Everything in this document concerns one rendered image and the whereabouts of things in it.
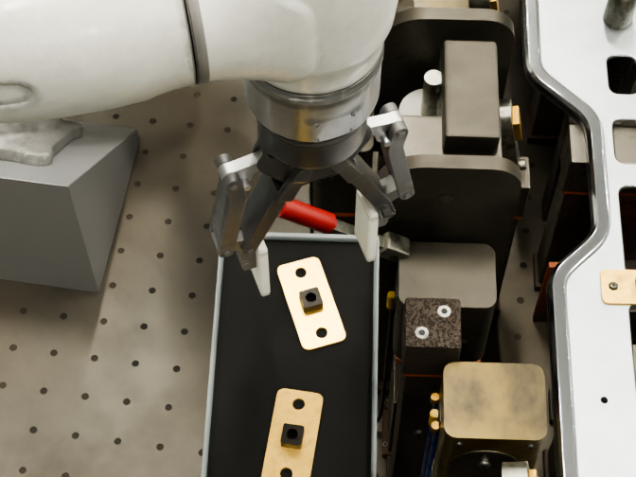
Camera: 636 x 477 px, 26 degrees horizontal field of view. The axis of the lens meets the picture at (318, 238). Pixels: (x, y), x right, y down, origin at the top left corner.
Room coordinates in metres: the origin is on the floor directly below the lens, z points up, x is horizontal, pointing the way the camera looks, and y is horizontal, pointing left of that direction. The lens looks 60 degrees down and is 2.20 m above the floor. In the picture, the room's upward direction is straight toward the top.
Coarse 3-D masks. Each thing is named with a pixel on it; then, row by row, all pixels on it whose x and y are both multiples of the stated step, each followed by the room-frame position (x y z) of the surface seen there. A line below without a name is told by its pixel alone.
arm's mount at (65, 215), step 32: (96, 128) 1.01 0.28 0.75; (128, 128) 1.02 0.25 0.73; (0, 160) 0.86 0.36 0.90; (64, 160) 0.88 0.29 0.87; (96, 160) 0.89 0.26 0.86; (128, 160) 0.97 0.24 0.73; (0, 192) 0.81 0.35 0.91; (32, 192) 0.80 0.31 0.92; (64, 192) 0.80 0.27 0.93; (96, 192) 0.86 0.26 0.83; (0, 224) 0.81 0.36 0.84; (32, 224) 0.81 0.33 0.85; (64, 224) 0.80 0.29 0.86; (96, 224) 0.84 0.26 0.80; (0, 256) 0.81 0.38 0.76; (32, 256) 0.81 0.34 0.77; (64, 256) 0.80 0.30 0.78; (96, 256) 0.82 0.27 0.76; (96, 288) 0.80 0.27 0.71
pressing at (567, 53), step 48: (528, 0) 1.01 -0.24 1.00; (576, 0) 1.01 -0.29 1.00; (528, 48) 0.94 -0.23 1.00; (576, 48) 0.94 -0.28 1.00; (624, 48) 0.94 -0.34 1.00; (576, 96) 0.87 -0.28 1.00; (624, 96) 0.88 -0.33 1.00; (576, 288) 0.64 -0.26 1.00; (576, 336) 0.59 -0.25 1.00; (624, 336) 0.59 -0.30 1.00; (576, 384) 0.54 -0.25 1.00; (624, 384) 0.54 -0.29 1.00; (576, 432) 0.49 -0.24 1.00; (624, 432) 0.49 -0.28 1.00
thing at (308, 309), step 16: (288, 272) 0.57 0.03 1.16; (320, 272) 0.57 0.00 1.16; (288, 288) 0.56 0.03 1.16; (304, 288) 0.56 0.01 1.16; (320, 288) 0.56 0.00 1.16; (288, 304) 0.54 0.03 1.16; (304, 304) 0.54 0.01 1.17; (320, 304) 0.54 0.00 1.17; (304, 320) 0.52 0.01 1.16; (320, 320) 0.52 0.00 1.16; (336, 320) 0.52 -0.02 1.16; (304, 336) 0.51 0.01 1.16; (336, 336) 0.51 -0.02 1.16
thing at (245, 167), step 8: (256, 152) 0.53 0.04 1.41; (240, 160) 0.53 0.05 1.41; (248, 160) 0.52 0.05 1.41; (256, 160) 0.52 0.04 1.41; (224, 168) 0.52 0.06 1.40; (232, 168) 0.52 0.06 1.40; (240, 168) 0.52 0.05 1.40; (248, 168) 0.52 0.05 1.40; (256, 168) 0.52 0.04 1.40; (240, 176) 0.52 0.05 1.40; (248, 176) 0.52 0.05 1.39; (248, 184) 0.51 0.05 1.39
